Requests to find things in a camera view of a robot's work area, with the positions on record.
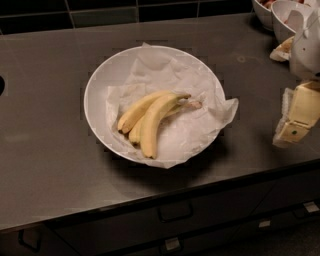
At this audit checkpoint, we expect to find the white ceramic bowl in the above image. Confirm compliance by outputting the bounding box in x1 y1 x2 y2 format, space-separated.
83 45 227 166

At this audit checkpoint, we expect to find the white crumpled paper liner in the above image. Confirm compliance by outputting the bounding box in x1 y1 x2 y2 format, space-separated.
106 44 238 169

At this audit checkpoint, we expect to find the yellow banana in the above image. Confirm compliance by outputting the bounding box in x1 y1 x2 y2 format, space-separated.
117 90 170 134
128 101 202 145
140 93 191 159

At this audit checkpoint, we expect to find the left drawer handle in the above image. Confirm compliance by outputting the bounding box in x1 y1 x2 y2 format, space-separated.
18 228 42 253

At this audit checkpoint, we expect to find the white bowl top right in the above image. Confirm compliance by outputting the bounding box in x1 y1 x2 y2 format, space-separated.
271 0 317 43

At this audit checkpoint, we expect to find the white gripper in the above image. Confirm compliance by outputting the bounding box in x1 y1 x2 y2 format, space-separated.
269 8 320 148

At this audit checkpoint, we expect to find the lower centre drawer handle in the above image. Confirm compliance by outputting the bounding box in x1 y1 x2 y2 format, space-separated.
159 237 183 255

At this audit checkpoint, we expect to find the drawer handle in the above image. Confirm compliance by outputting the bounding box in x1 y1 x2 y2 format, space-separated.
159 237 183 255
293 201 320 219
258 220 271 229
157 202 193 223
18 228 42 253

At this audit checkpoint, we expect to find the lower right drawer handle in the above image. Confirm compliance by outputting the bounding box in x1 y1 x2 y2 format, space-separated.
258 220 271 229

